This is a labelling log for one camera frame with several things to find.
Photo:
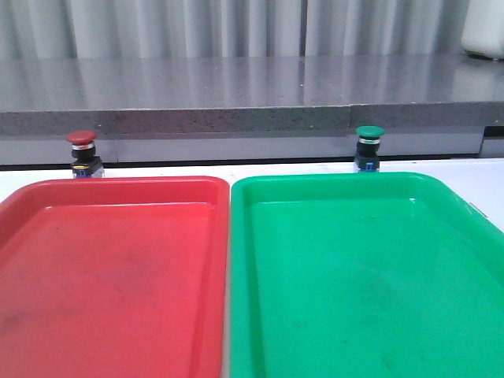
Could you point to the green mushroom push button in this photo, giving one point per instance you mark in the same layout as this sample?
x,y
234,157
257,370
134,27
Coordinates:
x,y
366,158

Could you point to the red mushroom push button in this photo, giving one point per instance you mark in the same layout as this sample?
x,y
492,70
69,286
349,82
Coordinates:
x,y
87,164

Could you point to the grey stone bench slab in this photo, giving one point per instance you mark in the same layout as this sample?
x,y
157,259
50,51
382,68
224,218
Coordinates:
x,y
135,97

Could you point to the green plastic tray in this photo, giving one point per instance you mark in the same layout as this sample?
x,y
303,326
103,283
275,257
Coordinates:
x,y
363,275

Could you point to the red plastic tray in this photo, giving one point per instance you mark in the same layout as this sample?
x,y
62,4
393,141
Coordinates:
x,y
121,277

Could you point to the white container on bench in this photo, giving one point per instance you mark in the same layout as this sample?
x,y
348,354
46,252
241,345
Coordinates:
x,y
482,33

